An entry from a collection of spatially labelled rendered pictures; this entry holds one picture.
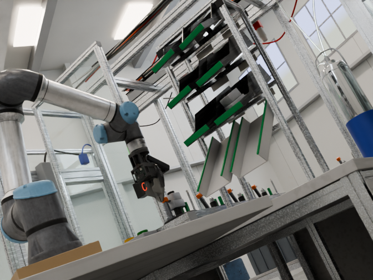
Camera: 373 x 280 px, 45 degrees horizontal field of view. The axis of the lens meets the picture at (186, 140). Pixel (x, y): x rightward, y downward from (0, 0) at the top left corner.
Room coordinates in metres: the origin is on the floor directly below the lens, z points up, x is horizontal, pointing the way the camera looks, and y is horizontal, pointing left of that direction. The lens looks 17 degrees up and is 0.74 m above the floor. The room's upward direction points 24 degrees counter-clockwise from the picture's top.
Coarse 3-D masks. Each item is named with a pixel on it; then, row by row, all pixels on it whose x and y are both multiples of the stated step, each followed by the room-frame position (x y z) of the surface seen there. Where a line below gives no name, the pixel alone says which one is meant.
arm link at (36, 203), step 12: (48, 180) 1.20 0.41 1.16; (24, 192) 1.15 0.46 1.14; (36, 192) 1.16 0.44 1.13; (48, 192) 1.18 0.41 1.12; (24, 204) 1.16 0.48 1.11; (36, 204) 1.16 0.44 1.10; (48, 204) 1.17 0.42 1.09; (60, 204) 1.21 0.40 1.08; (12, 216) 1.22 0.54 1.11; (24, 216) 1.16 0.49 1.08; (36, 216) 1.16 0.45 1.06; (48, 216) 1.17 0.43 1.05; (60, 216) 1.19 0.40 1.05; (24, 228) 1.18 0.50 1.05
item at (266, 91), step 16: (192, 16) 1.53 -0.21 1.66; (224, 16) 1.46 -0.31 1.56; (240, 16) 1.61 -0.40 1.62; (176, 32) 1.58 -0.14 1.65; (160, 48) 1.63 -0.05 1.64; (240, 48) 1.47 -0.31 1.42; (272, 64) 1.60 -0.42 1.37; (176, 80) 1.64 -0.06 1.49; (256, 80) 1.47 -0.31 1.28; (272, 96) 1.47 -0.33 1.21; (288, 96) 1.60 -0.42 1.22; (192, 128) 1.64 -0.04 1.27; (288, 128) 1.46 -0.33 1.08; (304, 128) 1.60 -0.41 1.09; (304, 160) 1.46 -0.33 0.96; (320, 160) 1.61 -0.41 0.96; (224, 192) 1.63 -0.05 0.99
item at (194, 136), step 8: (216, 96) 1.55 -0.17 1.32; (208, 104) 1.71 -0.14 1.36; (216, 104) 1.54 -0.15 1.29; (200, 112) 1.66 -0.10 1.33; (208, 112) 1.69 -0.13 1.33; (216, 112) 1.52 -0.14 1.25; (200, 120) 1.65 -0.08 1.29; (208, 120) 1.68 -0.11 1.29; (200, 128) 1.48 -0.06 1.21; (208, 128) 1.46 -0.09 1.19; (192, 136) 1.51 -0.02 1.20; (200, 136) 1.50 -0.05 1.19
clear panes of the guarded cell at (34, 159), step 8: (32, 160) 2.81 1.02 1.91; (40, 160) 2.87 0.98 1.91; (48, 160) 2.92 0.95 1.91; (32, 168) 2.80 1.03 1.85; (0, 240) 2.02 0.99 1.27; (0, 248) 2.03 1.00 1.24; (0, 256) 2.04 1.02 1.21; (0, 264) 2.05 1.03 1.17; (0, 272) 2.06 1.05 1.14; (8, 272) 2.02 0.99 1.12
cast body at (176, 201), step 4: (168, 192) 1.71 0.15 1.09; (172, 192) 1.71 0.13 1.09; (176, 192) 1.71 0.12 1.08; (168, 196) 1.70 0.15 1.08; (172, 196) 1.69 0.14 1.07; (176, 196) 1.70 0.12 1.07; (180, 196) 1.73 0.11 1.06; (168, 200) 1.71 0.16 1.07; (172, 200) 1.70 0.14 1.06; (176, 200) 1.69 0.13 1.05; (180, 200) 1.72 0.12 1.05; (172, 204) 1.69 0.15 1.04; (176, 204) 1.69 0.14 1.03; (180, 204) 1.71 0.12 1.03; (184, 204) 1.73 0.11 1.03; (172, 208) 1.69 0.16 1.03
